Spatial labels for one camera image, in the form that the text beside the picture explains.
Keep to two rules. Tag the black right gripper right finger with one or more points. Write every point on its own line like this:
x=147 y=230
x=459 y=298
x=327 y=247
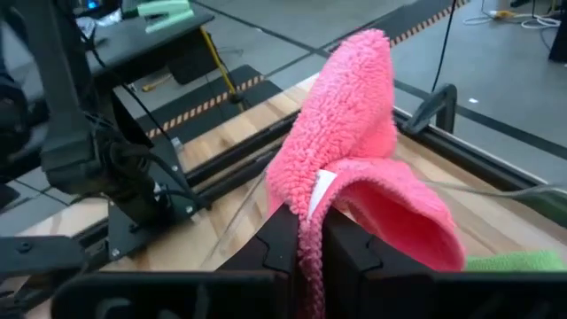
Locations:
x=421 y=292

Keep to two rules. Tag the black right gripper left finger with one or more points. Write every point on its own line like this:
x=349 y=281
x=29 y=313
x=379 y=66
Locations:
x=199 y=292

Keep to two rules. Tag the green microfiber towel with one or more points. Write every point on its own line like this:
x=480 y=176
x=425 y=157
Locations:
x=518 y=261

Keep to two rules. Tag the pink microfiber towel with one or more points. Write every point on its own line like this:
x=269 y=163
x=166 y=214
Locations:
x=354 y=133

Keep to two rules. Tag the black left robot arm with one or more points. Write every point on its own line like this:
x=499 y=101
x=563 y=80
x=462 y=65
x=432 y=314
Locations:
x=88 y=164

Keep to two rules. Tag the clear plastic bin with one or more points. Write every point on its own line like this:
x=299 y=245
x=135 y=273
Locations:
x=509 y=192

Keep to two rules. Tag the black table clamp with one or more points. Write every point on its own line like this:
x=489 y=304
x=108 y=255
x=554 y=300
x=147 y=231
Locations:
x=436 y=106

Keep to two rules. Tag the black orange-edged floor mat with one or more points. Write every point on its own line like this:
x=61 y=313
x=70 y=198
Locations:
x=230 y=102
x=398 y=22

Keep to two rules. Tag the black office desk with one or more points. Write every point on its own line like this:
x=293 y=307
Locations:
x=142 y=40

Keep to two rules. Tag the mint green stapler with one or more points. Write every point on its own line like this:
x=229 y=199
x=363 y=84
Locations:
x=166 y=15

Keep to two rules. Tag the black computer tower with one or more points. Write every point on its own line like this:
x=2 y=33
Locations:
x=560 y=44

